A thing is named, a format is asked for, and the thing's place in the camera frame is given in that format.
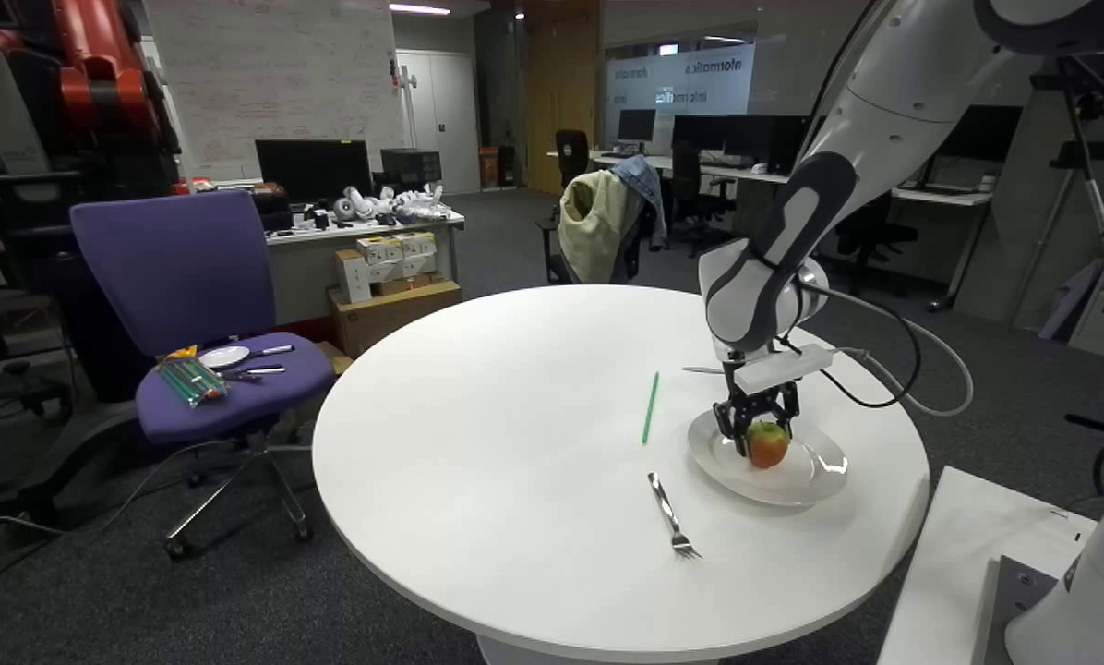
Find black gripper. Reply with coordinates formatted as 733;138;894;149
711;356;810;462

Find green and red apple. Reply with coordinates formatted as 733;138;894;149
743;417;793;471

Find white ceramic plate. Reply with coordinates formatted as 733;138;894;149
684;402;853;515

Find green plastic straw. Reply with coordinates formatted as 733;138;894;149
639;368;666;447

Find silver metal fork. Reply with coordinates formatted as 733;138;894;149
644;469;701;560

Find black chair holding jacket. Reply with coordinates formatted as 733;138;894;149
538;154;674;288

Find black swivel office chair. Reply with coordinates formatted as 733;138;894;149
839;189;932;297

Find white robot mounting table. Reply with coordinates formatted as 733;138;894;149
878;462;1100;665

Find long white office desk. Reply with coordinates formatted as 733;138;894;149
589;151;801;263

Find blue cloth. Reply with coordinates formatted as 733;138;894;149
611;154;674;245

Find beige jacket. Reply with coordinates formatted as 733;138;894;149
553;165;636;288

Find black double monitor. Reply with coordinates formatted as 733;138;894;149
674;112;817;177

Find monitor with bluish screen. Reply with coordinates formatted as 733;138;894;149
618;106;660;145

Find brown cardboard box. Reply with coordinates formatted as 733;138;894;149
327;277;467;363

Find pale packaged goods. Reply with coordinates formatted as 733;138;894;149
332;234;444;305

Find white plastic bag pile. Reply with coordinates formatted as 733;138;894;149
332;181;453;229

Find small black monitor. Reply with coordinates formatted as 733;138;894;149
376;149;447;194

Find white door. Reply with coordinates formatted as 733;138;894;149
392;48;485;199

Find white cluttered desk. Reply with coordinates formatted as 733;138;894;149
258;207;471;327

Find large black monitor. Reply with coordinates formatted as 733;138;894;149
252;138;376;210

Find ceiling light strip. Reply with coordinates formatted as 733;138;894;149
386;0;453;23

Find small white dish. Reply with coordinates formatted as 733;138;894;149
196;345;254;373

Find green striped packet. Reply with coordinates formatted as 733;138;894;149
154;356;229;414

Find purple office chair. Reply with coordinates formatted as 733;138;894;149
0;189;345;564

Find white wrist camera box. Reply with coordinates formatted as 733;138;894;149
733;345;839;400

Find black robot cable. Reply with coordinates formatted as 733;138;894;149
801;273;979;421

